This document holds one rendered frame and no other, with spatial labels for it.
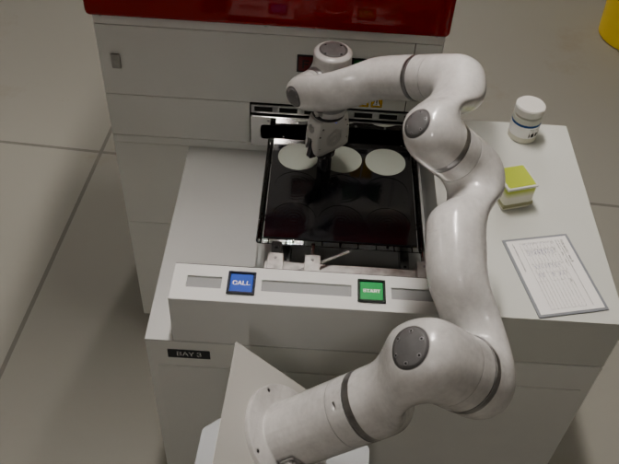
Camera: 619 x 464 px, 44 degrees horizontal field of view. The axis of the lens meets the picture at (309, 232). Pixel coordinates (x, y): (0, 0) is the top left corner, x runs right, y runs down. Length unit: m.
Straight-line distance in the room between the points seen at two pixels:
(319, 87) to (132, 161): 0.73
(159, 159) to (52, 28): 2.18
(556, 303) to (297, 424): 0.60
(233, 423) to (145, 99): 0.96
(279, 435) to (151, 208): 1.09
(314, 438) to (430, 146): 0.51
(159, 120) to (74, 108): 1.63
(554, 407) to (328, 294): 0.61
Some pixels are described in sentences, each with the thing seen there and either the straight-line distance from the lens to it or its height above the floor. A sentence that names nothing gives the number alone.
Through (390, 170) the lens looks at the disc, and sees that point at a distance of 1.90.
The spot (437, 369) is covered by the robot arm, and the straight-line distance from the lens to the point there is 1.09.
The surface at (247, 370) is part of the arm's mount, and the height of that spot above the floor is 0.99.
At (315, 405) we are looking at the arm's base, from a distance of 1.28.
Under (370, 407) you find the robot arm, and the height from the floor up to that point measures 1.11.
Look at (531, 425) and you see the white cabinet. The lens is 1.91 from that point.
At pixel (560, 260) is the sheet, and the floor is 0.97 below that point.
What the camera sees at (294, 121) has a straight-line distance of 1.97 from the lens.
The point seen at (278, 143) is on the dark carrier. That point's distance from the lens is 1.95.
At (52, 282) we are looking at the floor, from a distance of 2.90.
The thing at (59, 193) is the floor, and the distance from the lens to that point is 3.22.
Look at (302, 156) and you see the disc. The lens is 1.92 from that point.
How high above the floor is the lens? 2.14
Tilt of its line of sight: 46 degrees down
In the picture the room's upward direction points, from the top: 4 degrees clockwise
